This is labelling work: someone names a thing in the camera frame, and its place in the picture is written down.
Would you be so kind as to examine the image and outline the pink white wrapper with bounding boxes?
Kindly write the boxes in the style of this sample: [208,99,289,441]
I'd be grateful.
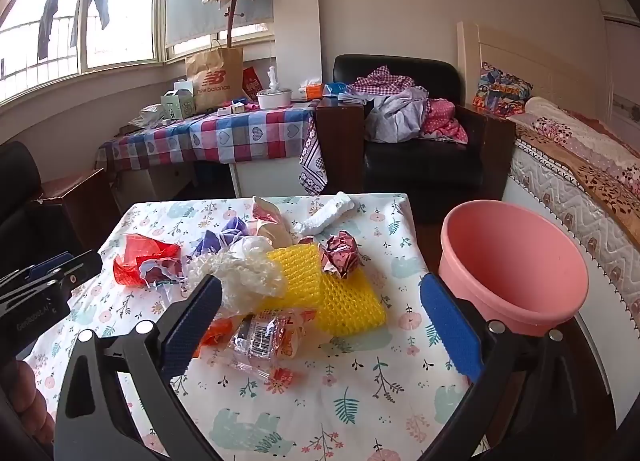
[250,195,293,237]

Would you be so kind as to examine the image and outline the floral tablecloth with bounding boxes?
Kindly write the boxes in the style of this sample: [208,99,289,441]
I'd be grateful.
[22,192,481,461]

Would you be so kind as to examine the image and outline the brown wooden box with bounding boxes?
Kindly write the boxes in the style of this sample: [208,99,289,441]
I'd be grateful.
[40,168,121,242]

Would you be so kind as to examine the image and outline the checked shirt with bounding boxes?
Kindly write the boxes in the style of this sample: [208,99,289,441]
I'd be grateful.
[347,66,416,97]

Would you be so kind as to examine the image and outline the yellow foam net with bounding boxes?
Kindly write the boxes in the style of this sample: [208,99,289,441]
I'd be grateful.
[265,242,323,312]

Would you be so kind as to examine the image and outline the orange wrapper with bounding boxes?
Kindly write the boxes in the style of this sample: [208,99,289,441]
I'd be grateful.
[192,316,236,357]

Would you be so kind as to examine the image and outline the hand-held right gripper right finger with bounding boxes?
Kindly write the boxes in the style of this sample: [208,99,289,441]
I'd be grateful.
[419,272,617,461]

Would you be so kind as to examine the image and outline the white plastic bag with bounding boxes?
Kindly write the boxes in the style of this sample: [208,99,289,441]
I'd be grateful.
[131,104,166,127]

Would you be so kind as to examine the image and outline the grey garment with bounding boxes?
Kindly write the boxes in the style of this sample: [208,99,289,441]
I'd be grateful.
[365,87,431,143]

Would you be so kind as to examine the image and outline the clear barcode plastic wrapper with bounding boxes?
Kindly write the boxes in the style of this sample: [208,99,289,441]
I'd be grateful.
[227,308,318,367]

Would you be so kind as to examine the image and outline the white foam fruit net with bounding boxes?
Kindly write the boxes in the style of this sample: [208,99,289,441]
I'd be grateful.
[182,236,288,314]

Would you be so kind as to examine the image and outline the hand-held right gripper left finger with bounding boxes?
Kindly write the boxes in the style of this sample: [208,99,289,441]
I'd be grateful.
[54,273,223,461]

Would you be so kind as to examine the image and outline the yellow sponge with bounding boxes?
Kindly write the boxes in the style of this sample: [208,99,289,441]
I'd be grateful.
[320,268,387,337]

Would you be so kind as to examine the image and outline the purple wrapper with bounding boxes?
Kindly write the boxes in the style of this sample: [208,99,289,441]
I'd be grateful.
[187,215,251,259]

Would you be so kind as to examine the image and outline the black armchair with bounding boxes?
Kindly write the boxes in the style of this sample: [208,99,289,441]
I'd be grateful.
[332,54,516,194]

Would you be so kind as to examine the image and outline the red packet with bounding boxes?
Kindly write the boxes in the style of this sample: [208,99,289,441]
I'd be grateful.
[242,66,262,101]

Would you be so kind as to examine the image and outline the red plastic bag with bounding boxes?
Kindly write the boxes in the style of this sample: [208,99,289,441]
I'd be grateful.
[112,233,182,288]

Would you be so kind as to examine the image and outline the plaid tablecloth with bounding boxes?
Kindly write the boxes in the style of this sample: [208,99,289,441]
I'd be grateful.
[95,100,321,174]

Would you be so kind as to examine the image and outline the pink plastic bucket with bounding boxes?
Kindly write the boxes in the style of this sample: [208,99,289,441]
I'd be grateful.
[438,200,591,338]

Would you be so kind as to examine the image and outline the red white wrapper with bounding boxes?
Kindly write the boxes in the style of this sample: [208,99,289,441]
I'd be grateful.
[320,230,362,281]

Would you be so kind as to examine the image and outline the brown paper bag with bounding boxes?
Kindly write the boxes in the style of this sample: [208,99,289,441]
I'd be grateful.
[185,40,246,114]

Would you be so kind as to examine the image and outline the dark hanging trousers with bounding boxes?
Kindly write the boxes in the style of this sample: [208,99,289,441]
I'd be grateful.
[37,0,67,61]

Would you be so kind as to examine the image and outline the black chair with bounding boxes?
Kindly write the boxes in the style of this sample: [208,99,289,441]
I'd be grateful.
[0,141,86,267]

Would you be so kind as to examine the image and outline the white cabinet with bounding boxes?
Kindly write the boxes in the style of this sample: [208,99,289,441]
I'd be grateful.
[230,156,306,199]

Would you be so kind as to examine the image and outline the person's left hand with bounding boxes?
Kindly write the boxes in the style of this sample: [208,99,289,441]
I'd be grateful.
[10,358,56,448]

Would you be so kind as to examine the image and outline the cream bed headboard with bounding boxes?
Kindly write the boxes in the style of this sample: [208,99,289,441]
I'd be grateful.
[456,21,591,117]

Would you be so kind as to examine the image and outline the dark wooden cabinet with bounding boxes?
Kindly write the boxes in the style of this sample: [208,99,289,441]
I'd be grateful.
[316,98,366,194]

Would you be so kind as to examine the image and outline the bed with floral quilt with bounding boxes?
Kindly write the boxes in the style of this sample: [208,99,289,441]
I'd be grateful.
[502,96,640,322]

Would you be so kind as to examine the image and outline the window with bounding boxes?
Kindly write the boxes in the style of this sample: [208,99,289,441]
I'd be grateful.
[0,0,168,102]

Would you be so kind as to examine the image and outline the purple floral cloth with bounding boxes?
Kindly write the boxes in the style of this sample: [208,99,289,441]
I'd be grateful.
[298,116,328,195]

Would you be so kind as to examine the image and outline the pink dotted garment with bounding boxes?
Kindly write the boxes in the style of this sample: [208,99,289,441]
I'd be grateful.
[420,98,468,144]

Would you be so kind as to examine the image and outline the white rectangular container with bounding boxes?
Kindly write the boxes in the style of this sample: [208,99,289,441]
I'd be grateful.
[256,88,293,109]

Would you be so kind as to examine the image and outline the green paper box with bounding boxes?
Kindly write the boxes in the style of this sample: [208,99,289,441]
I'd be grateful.
[160,80,196,119]

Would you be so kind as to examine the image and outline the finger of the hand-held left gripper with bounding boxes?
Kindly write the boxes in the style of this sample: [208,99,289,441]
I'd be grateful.
[0,249,104,298]
[0,251,75,287]

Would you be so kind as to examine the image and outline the colourful printed pillow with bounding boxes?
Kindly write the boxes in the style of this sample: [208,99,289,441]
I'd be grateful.
[472,61,533,117]

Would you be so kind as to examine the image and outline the white wardrobe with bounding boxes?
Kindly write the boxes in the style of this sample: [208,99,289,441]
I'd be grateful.
[595,0,640,92]

